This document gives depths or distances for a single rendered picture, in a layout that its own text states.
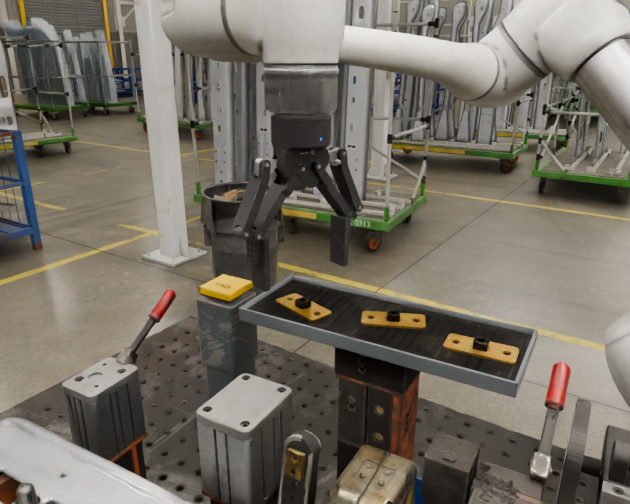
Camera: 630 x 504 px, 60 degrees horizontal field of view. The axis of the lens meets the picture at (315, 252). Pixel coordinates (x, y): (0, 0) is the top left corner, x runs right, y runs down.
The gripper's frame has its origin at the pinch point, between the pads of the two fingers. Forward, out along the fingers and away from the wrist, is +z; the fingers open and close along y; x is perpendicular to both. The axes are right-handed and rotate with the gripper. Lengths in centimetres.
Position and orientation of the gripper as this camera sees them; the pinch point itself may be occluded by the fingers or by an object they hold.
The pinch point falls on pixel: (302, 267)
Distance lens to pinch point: 73.7
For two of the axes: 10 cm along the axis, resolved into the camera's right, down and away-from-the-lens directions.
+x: 6.4, 2.6, -7.2
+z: 0.0, 9.4, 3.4
